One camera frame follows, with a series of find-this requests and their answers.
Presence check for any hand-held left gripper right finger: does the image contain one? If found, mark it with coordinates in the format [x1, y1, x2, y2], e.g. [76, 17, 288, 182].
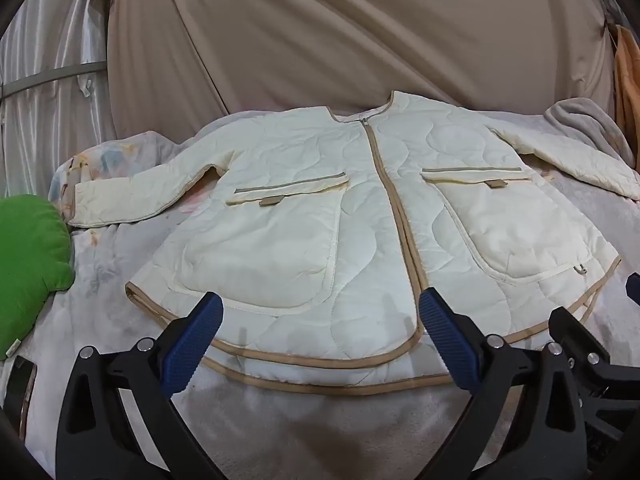
[415, 287, 598, 480]

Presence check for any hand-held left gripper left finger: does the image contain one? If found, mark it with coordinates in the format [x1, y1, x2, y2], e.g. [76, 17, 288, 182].
[54, 291, 226, 480]

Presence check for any cream quilted jacket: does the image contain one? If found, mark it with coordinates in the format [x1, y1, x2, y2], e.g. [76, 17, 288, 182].
[66, 91, 640, 395]

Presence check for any printed grey blanket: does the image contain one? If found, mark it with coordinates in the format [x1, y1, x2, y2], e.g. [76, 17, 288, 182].
[22, 97, 640, 480]

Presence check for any green cushion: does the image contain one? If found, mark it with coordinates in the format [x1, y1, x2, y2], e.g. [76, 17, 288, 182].
[0, 194, 75, 361]

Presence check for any dark flat device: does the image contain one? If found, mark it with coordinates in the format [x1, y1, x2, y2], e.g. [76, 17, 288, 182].
[2, 355, 39, 438]

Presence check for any orange hanging cloth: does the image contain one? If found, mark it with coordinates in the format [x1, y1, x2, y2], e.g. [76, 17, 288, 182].
[612, 24, 640, 147]

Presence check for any white satin curtain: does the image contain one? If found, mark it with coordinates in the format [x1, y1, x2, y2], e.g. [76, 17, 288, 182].
[0, 0, 120, 200]

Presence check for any beige bed sheet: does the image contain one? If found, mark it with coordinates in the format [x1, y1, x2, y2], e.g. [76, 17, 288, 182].
[106, 0, 620, 140]

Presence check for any grey metal rail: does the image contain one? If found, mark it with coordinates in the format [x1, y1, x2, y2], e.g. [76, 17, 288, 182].
[0, 61, 109, 99]

